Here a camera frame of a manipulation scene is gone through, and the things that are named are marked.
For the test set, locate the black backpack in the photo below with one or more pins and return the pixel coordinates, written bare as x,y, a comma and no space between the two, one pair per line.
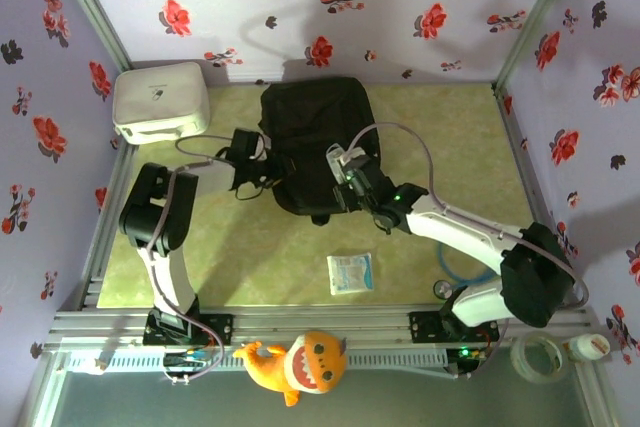
310,117

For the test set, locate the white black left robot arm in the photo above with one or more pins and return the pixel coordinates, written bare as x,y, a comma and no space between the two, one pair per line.
165,207

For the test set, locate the white blue mask packet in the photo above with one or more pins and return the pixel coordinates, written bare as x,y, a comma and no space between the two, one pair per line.
350,274

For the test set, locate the blue stethoscope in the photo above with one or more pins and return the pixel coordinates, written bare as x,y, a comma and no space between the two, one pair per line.
441,288

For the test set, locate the white zippered storage case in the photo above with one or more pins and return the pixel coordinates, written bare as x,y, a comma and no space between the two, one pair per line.
160,102

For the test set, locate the orange shark plush toy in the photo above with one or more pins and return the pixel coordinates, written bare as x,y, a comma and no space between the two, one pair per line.
300,362

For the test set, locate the clear tape roll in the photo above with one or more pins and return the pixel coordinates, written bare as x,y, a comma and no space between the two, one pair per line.
520,362

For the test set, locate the white pill bottle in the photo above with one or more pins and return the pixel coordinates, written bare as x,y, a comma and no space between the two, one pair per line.
592,346

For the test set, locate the aluminium frame rail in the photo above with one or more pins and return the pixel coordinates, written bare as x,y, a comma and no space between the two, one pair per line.
325,319

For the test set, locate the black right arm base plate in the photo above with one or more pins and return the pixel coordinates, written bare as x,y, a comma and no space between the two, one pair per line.
425,327

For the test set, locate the aluminium side rail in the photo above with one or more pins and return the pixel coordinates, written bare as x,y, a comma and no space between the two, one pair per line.
107,227
517,147

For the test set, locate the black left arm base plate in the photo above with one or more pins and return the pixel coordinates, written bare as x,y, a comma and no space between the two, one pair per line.
220,327

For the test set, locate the aluminium frame post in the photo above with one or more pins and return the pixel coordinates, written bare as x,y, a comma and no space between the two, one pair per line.
90,7
535,12

